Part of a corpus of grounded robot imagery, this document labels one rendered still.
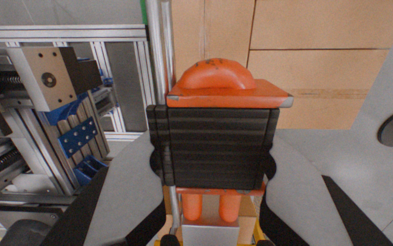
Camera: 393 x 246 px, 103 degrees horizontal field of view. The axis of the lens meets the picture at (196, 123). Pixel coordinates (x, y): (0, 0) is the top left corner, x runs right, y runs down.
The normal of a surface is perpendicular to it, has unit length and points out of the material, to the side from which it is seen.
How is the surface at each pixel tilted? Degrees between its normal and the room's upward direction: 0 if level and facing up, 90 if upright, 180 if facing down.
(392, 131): 0
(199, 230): 1
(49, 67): 90
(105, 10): 0
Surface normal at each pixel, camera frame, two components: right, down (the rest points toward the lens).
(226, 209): -0.48, 0.40
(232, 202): -0.05, 0.45
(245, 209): -0.03, -0.89
